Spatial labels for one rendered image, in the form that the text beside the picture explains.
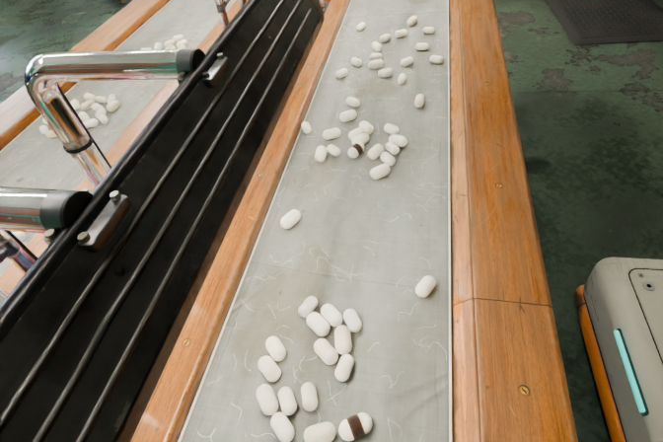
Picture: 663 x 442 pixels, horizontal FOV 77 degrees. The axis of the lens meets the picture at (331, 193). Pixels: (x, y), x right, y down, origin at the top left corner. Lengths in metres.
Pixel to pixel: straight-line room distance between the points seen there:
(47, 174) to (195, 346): 0.58
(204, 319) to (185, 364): 0.06
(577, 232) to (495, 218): 1.09
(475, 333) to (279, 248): 0.31
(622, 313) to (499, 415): 0.77
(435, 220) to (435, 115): 0.28
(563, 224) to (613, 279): 0.50
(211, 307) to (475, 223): 0.39
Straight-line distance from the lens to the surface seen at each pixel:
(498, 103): 0.89
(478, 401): 0.52
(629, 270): 1.32
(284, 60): 0.41
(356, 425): 0.51
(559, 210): 1.80
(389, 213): 0.69
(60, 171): 1.03
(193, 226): 0.27
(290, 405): 0.53
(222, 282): 0.63
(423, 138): 0.83
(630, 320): 1.24
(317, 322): 0.56
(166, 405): 0.57
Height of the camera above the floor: 1.25
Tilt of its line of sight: 45 degrees down
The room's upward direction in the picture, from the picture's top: 9 degrees counter-clockwise
